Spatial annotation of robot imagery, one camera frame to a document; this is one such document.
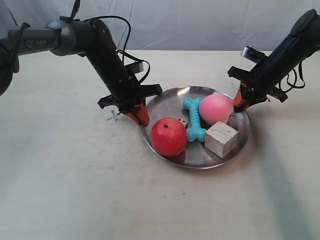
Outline turquoise toy bone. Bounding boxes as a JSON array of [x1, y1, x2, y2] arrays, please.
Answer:
[[182, 97, 206, 143]]

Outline pink toy peach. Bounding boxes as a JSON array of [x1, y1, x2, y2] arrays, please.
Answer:
[[198, 93, 234, 126]]

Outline small wooden die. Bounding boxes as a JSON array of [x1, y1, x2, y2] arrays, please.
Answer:
[[177, 118, 189, 129]]

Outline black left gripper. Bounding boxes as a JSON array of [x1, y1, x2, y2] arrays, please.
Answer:
[[97, 74, 161, 125]]

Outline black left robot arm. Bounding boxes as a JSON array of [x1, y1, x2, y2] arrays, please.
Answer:
[[0, 17, 163, 126]]

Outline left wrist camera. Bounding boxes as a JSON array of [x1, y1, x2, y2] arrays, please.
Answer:
[[125, 61, 144, 74]]

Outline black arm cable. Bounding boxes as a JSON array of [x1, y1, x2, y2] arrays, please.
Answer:
[[59, 0, 151, 86], [279, 57, 307, 93]]

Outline white backdrop cloth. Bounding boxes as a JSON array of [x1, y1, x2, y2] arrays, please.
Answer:
[[0, 0, 320, 52]]

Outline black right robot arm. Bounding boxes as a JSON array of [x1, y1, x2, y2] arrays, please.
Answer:
[[227, 9, 320, 112]]

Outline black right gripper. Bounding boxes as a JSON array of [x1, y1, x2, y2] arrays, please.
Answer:
[[227, 60, 288, 111]]

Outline round metal plate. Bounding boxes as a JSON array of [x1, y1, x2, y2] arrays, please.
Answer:
[[141, 86, 250, 170]]

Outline pencil X mark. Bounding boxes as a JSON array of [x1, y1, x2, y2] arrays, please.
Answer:
[[106, 109, 121, 122]]

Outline wooden cube block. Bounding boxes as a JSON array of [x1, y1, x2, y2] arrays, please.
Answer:
[[204, 121, 239, 159]]

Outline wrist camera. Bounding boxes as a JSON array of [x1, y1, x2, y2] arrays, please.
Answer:
[[125, 61, 144, 74], [241, 46, 267, 64]]

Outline red toy apple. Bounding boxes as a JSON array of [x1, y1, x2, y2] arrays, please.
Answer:
[[150, 117, 187, 157]]

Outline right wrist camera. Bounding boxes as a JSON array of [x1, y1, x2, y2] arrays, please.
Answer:
[[241, 46, 267, 64]]

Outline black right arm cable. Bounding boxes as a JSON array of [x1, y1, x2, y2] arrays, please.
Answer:
[[279, 57, 307, 93]]

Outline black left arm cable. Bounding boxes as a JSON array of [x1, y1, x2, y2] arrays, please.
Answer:
[[59, 0, 151, 86]]

